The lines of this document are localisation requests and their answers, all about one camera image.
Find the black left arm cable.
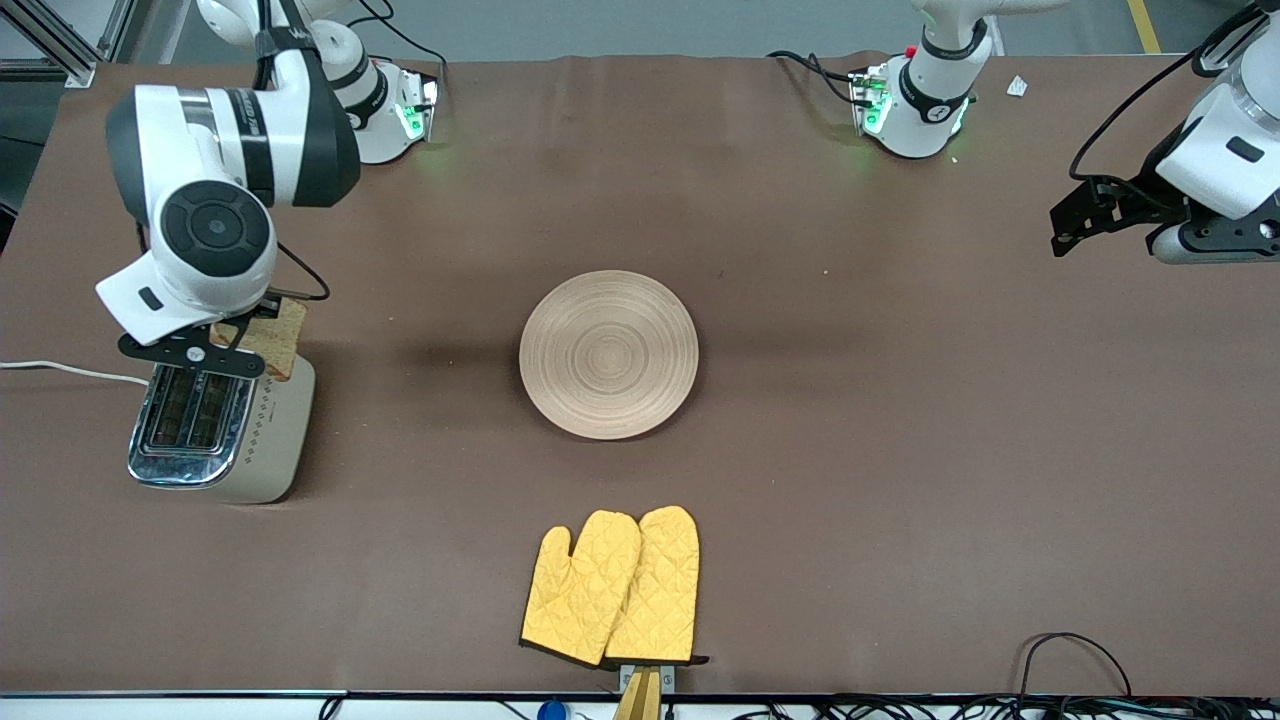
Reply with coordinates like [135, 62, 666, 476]
[1068, 5, 1266, 183]

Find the aluminium frame profile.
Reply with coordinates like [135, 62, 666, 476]
[0, 0, 136, 89]
[1197, 0, 1280, 77]

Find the black cable bundle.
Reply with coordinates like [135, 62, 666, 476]
[740, 695, 1280, 720]

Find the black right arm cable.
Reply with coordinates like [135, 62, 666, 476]
[255, 0, 332, 302]

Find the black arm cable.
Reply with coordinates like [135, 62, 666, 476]
[255, 0, 332, 302]
[1068, 5, 1266, 183]

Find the black right base cable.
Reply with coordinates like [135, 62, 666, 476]
[345, 0, 448, 93]

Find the round wooden plate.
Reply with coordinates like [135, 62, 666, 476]
[519, 270, 700, 441]

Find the black base cable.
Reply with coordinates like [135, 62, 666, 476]
[768, 50, 863, 106]
[345, 0, 448, 93]

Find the black left base cable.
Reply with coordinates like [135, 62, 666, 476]
[768, 50, 863, 106]

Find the brown bread slice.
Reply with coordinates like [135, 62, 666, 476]
[210, 297, 308, 383]

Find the black looped cable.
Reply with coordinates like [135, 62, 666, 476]
[1015, 632, 1136, 701]

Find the white toaster power cord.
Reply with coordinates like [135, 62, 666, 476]
[0, 360, 151, 387]

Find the yellow quilted oven mitt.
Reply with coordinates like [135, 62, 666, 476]
[519, 510, 643, 669]
[603, 505, 711, 666]

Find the beige chrome two-slot toaster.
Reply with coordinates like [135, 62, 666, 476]
[127, 350, 317, 505]

